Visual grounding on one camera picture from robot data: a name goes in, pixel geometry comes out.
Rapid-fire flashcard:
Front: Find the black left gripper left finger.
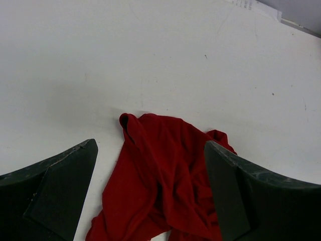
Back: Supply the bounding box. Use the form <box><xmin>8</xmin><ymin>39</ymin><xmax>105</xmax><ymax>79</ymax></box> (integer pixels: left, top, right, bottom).
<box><xmin>1</xmin><ymin>139</ymin><xmax>98</xmax><ymax>240</ymax></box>

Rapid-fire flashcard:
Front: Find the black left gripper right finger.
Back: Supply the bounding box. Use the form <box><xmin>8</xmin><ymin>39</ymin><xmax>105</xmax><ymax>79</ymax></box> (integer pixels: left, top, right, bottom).
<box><xmin>204</xmin><ymin>141</ymin><xmax>320</xmax><ymax>240</ymax></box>

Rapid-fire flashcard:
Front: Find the red t shirt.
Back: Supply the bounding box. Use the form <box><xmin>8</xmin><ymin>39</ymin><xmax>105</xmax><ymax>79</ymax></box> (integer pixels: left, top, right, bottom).
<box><xmin>86</xmin><ymin>113</ymin><xmax>232</xmax><ymax>240</ymax></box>

